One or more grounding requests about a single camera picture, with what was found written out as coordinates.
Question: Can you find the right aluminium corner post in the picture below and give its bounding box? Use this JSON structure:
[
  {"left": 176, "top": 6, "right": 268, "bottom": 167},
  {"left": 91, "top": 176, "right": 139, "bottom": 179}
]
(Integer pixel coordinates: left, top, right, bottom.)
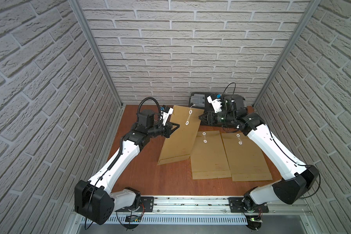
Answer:
[{"left": 252, "top": 0, "right": 321, "bottom": 108}]

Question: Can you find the black grey plastic toolbox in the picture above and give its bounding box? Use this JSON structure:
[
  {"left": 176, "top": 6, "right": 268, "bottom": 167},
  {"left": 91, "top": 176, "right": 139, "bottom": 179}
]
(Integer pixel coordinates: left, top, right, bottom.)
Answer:
[{"left": 188, "top": 92, "right": 248, "bottom": 115}]

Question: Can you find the brown kraft file bag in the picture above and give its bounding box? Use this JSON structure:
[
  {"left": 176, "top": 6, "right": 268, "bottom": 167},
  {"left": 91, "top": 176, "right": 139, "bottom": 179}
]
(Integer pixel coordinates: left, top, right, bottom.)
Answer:
[
  {"left": 190, "top": 131, "right": 232, "bottom": 180},
  {"left": 221, "top": 133, "right": 273, "bottom": 182},
  {"left": 158, "top": 105, "right": 204, "bottom": 165}
]

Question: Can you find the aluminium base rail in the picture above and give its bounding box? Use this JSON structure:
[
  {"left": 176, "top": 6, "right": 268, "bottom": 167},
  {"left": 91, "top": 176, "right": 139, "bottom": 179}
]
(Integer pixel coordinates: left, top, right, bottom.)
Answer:
[{"left": 102, "top": 196, "right": 312, "bottom": 221}]

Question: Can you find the aluminium corner post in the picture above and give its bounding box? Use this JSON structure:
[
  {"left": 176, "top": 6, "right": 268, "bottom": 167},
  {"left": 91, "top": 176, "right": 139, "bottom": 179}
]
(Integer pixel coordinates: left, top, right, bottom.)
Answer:
[
  {"left": 252, "top": 0, "right": 321, "bottom": 108},
  {"left": 69, "top": 0, "right": 123, "bottom": 108}
]

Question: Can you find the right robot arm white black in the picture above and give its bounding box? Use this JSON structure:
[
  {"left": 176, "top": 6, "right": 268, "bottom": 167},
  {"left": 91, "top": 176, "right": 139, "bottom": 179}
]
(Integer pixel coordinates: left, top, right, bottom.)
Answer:
[{"left": 199, "top": 111, "right": 321, "bottom": 212}]

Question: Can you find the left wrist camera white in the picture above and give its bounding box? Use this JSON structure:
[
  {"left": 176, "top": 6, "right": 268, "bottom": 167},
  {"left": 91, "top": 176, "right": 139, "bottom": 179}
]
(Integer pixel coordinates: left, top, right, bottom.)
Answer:
[{"left": 160, "top": 105, "right": 174, "bottom": 126}]

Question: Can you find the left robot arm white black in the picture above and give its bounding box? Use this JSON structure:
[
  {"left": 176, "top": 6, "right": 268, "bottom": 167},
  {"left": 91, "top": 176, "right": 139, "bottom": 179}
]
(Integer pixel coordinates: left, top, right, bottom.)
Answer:
[{"left": 74, "top": 97, "right": 180, "bottom": 225}]

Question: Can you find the left aluminium corner post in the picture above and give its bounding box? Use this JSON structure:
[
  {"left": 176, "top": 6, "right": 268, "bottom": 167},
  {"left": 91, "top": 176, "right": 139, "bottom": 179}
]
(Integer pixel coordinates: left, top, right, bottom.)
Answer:
[{"left": 69, "top": 0, "right": 123, "bottom": 108}]

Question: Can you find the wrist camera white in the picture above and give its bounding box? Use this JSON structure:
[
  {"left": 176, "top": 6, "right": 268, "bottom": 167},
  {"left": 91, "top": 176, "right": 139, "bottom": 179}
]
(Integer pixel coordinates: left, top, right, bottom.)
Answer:
[
  {"left": 207, "top": 94, "right": 226, "bottom": 114},
  {"left": 160, "top": 105, "right": 174, "bottom": 126}
]

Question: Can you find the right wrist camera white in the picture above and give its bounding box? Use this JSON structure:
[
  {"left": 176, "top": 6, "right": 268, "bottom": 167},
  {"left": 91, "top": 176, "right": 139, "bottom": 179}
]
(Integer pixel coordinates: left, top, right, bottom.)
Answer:
[{"left": 207, "top": 94, "right": 226, "bottom": 114}]

